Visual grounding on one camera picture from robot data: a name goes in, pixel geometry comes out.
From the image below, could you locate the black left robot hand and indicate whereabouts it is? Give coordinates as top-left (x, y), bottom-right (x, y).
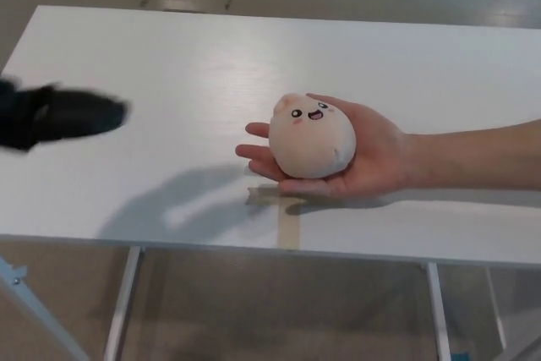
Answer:
top-left (0, 75), bottom-right (132, 153)

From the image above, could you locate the person's bare hand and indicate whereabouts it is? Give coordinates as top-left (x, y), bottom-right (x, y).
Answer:
top-left (235, 92), bottom-right (413, 199)

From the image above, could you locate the pink dumpling plush toy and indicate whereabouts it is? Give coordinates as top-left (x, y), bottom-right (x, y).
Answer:
top-left (269, 93), bottom-right (358, 179)

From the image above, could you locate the person's bare forearm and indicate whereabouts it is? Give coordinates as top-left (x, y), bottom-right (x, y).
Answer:
top-left (405, 118), bottom-right (541, 191)

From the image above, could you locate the horizontal beige tape strip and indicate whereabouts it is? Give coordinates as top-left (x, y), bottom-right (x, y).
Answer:
top-left (246, 185), bottom-right (309, 206)

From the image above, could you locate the white table leg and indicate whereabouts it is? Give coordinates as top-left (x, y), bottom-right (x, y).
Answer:
top-left (426, 262), bottom-right (451, 361)
top-left (485, 266), bottom-right (508, 349)
top-left (104, 246), bottom-right (142, 361)

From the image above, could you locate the light blue metal frame bar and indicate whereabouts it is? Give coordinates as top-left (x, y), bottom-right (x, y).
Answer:
top-left (0, 255), bottom-right (88, 361)

